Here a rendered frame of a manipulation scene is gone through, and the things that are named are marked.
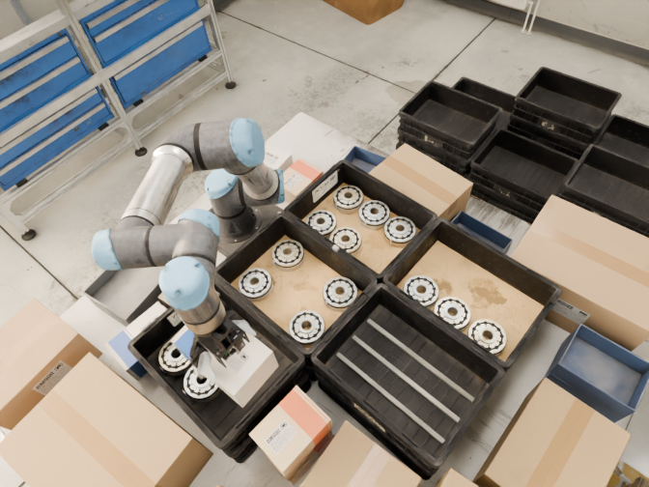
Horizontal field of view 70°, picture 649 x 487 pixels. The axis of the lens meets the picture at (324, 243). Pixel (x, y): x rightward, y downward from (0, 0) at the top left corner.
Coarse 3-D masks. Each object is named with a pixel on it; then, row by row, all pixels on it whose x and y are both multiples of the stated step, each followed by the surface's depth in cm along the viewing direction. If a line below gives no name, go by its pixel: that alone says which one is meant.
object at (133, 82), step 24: (120, 0) 245; (144, 0) 255; (168, 0) 265; (192, 0) 279; (96, 24) 240; (120, 24) 250; (144, 24) 262; (168, 24) 274; (96, 48) 248; (120, 48) 258; (168, 48) 282; (192, 48) 296; (120, 72) 264; (144, 72) 277; (168, 72) 291; (120, 96) 272; (144, 96) 286
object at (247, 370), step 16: (176, 336) 103; (192, 336) 103; (240, 352) 100; (256, 352) 100; (272, 352) 100; (224, 368) 98; (240, 368) 98; (256, 368) 98; (272, 368) 105; (224, 384) 96; (240, 384) 96; (256, 384) 102; (240, 400) 99
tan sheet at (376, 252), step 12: (324, 204) 162; (336, 216) 158; (348, 216) 158; (360, 228) 155; (372, 240) 152; (384, 240) 151; (360, 252) 149; (372, 252) 149; (384, 252) 149; (396, 252) 148; (372, 264) 146; (384, 264) 146
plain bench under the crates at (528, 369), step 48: (288, 144) 199; (336, 144) 197; (96, 336) 153; (144, 384) 142; (528, 384) 135; (192, 432) 133; (336, 432) 131; (480, 432) 128; (240, 480) 125; (288, 480) 125; (432, 480) 122
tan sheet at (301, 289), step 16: (272, 272) 147; (288, 272) 147; (304, 272) 146; (320, 272) 146; (336, 272) 145; (288, 288) 143; (304, 288) 143; (320, 288) 143; (256, 304) 141; (272, 304) 141; (288, 304) 140; (304, 304) 140; (320, 304) 140; (288, 320) 137
